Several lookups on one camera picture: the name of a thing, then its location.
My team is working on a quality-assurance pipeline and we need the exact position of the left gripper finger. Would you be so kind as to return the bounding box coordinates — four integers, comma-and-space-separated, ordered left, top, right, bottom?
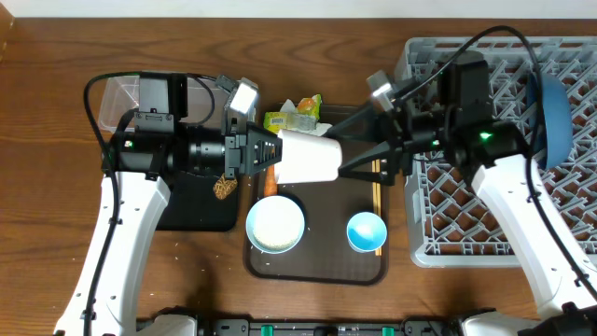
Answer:
244, 152, 282, 175
245, 122, 282, 152

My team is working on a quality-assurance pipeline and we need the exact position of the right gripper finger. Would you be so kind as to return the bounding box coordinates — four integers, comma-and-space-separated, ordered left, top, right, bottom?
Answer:
338, 142, 402, 186
324, 102, 396, 143

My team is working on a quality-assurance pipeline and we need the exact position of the small pink cup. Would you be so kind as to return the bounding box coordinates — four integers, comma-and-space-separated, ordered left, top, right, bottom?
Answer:
274, 130, 342, 184

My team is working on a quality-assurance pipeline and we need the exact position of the dried shiitake mushroom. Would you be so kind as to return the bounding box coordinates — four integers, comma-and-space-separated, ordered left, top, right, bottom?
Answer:
213, 175, 238, 201

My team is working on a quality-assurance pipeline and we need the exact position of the light blue rice bowl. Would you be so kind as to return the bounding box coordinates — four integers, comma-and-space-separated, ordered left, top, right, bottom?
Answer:
245, 195, 306, 254

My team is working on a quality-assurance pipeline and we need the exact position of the small blue cup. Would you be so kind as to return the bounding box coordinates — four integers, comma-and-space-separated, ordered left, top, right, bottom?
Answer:
346, 212, 387, 253

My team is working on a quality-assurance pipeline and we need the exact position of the dark blue plate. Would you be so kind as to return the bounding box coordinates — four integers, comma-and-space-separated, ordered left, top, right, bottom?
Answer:
534, 74, 574, 170

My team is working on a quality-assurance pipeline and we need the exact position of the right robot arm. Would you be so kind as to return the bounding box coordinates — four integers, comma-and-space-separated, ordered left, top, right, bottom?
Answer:
339, 51, 596, 335

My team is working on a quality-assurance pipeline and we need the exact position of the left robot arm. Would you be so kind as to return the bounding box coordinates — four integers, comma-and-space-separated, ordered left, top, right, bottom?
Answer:
54, 71, 282, 335

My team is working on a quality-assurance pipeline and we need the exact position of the black waste tray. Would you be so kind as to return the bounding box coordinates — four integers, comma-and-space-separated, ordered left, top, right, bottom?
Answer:
157, 161, 239, 231

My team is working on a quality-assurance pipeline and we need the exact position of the grey dishwasher rack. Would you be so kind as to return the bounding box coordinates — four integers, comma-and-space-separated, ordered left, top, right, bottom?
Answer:
404, 36, 596, 268

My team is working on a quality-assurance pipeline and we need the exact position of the green snack wrapper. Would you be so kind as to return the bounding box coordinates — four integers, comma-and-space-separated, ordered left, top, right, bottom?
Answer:
263, 112, 318, 133

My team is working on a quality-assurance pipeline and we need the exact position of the orange carrot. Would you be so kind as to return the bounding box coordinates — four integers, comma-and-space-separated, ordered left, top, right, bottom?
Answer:
263, 165, 278, 197

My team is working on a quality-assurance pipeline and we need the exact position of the white crumpled napkin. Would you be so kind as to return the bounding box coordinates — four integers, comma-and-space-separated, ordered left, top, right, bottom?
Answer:
280, 99, 331, 136

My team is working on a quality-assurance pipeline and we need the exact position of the orange snack wrapper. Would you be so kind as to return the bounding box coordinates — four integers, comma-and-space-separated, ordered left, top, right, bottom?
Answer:
297, 94, 322, 119

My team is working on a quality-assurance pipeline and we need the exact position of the cooked white rice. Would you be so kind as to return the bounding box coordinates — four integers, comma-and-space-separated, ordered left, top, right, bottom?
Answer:
253, 208, 300, 250

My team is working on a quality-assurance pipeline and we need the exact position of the brown serving tray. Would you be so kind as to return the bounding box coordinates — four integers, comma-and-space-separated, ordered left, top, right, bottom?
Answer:
243, 102, 390, 287

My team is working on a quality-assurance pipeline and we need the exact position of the clear plastic bin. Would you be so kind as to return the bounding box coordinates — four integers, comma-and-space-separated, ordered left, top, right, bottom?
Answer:
98, 71, 238, 133

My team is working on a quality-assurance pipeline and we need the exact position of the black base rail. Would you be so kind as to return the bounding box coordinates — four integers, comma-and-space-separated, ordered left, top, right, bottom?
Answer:
198, 318, 460, 336

